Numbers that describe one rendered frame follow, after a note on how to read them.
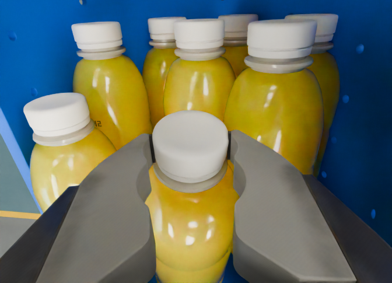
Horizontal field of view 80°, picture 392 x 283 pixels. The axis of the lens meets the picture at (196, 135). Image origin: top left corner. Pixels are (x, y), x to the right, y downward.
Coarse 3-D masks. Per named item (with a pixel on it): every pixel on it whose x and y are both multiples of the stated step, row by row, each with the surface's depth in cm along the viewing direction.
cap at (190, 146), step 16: (176, 112) 13; (192, 112) 13; (160, 128) 12; (176, 128) 12; (192, 128) 12; (208, 128) 12; (224, 128) 12; (160, 144) 11; (176, 144) 11; (192, 144) 11; (208, 144) 11; (224, 144) 11; (160, 160) 11; (176, 160) 11; (192, 160) 10; (208, 160) 11; (224, 160) 12; (176, 176) 11; (192, 176) 11; (208, 176) 12
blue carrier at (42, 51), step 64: (0, 0) 16; (64, 0) 21; (128, 0) 24; (192, 0) 26; (256, 0) 25; (320, 0) 21; (384, 0) 17; (0, 64) 16; (64, 64) 22; (384, 64) 17; (0, 128) 16; (384, 128) 17; (384, 192) 16
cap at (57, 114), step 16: (48, 96) 17; (64, 96) 17; (80, 96) 17; (32, 112) 15; (48, 112) 15; (64, 112) 15; (80, 112) 16; (32, 128) 16; (48, 128) 15; (64, 128) 16
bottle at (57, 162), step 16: (80, 128) 17; (96, 128) 19; (48, 144) 16; (64, 144) 16; (80, 144) 17; (96, 144) 17; (112, 144) 19; (32, 160) 16; (48, 160) 16; (64, 160) 16; (80, 160) 16; (96, 160) 17; (32, 176) 17; (48, 176) 16; (64, 176) 16; (80, 176) 16; (48, 192) 16
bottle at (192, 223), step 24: (168, 192) 12; (192, 192) 12; (216, 192) 13; (168, 216) 12; (192, 216) 12; (216, 216) 13; (168, 240) 13; (192, 240) 13; (216, 240) 13; (168, 264) 15; (192, 264) 14; (216, 264) 16
